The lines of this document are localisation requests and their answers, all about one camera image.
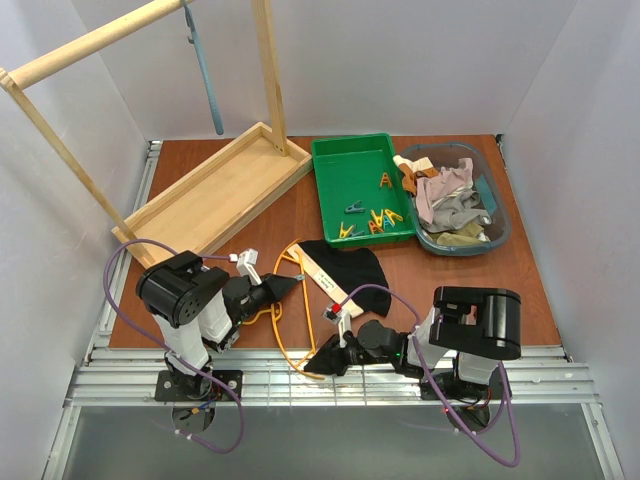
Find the yellow plastic hanger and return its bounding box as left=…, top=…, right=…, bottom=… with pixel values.
left=242, top=238, right=326, bottom=382

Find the black underwear beige waistband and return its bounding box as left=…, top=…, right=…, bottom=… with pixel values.
left=288, top=240, right=389, bottom=303

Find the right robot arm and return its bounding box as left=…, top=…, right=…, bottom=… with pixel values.
left=304, top=286, right=521, bottom=386

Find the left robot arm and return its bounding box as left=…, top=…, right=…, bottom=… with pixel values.
left=136, top=249, right=301, bottom=380

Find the blue plastic hanger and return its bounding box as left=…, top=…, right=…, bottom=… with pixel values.
left=181, top=0, right=224, bottom=135

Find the yellow clothespin front left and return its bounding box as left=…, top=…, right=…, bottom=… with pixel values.
left=339, top=223, right=354, bottom=239

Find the yellow clothespin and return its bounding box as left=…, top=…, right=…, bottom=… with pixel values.
left=383, top=208, right=404, bottom=225
left=339, top=223, right=354, bottom=239

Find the dark grey clothespin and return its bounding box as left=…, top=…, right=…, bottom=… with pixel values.
left=344, top=200, right=365, bottom=215

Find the orange clothespin front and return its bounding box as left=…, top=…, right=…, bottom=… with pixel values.
left=368, top=210, right=384, bottom=234

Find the green plastic tray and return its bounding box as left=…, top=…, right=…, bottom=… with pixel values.
left=312, top=133, right=415, bottom=248

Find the wooden clothes rack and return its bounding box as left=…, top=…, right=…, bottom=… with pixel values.
left=1, top=1, right=312, bottom=253

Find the blue clothespin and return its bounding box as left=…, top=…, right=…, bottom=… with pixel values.
left=382, top=216, right=394, bottom=231

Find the yellow clothespin right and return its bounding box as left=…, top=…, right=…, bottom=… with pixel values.
left=383, top=208, right=404, bottom=225

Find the pile of clothes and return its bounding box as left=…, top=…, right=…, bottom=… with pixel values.
left=393, top=155, right=492, bottom=247

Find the clear plastic laundry bin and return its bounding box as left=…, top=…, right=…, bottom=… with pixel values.
left=399, top=142, right=511, bottom=256

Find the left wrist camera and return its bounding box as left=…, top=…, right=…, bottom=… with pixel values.
left=236, top=248, right=262, bottom=286

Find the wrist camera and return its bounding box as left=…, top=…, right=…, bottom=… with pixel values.
left=236, top=248, right=262, bottom=286
left=323, top=303, right=353, bottom=348

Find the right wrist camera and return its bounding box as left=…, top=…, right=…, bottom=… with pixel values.
left=323, top=303, right=353, bottom=348

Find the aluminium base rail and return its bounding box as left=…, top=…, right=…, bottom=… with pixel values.
left=65, top=347, right=600, bottom=407

